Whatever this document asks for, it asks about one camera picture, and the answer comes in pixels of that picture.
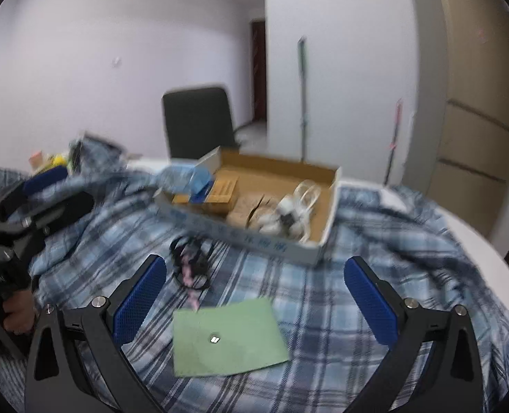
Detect blue wet wipes pack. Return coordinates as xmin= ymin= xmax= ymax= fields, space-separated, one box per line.
xmin=156 ymin=164 xmax=212 ymax=195

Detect gold blue cigarette pack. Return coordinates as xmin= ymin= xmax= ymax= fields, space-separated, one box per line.
xmin=172 ymin=177 xmax=238 ymax=215

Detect white pink earphones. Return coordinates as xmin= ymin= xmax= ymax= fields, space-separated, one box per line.
xmin=257 ymin=196 xmax=307 ymax=241

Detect person's left hand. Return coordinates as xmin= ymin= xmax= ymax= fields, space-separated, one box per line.
xmin=3 ymin=289 xmax=36 ymax=335

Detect blue plaid shirt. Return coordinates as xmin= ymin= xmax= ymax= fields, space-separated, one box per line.
xmin=0 ymin=137 xmax=509 ymax=413

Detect green paper card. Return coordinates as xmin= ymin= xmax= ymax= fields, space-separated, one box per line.
xmin=172 ymin=298 xmax=290 ymax=378

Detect black office chair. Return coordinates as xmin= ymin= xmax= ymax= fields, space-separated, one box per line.
xmin=162 ymin=87 xmax=240 ymax=159

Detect round beige perforated disc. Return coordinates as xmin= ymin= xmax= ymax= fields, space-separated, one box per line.
xmin=226 ymin=192 xmax=279 ymax=230

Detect cardboard box tray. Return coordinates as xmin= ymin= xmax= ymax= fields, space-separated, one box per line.
xmin=155 ymin=147 xmax=341 ymax=267

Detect gold grey refrigerator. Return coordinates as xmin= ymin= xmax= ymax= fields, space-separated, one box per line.
xmin=402 ymin=0 xmax=509 ymax=236

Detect dark brown door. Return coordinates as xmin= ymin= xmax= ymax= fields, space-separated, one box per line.
xmin=251 ymin=20 xmax=267 ymax=121

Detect black coiled cable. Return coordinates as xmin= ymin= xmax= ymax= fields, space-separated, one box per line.
xmin=168 ymin=235 xmax=214 ymax=311

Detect white coiled usb cable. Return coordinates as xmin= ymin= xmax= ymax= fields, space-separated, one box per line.
xmin=291 ymin=179 xmax=324 ymax=242

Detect red handled broom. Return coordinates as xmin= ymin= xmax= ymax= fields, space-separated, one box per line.
xmin=384 ymin=99 xmax=403 ymax=186

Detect green handled mop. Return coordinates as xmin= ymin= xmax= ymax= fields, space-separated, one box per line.
xmin=297 ymin=36 xmax=308 ymax=161

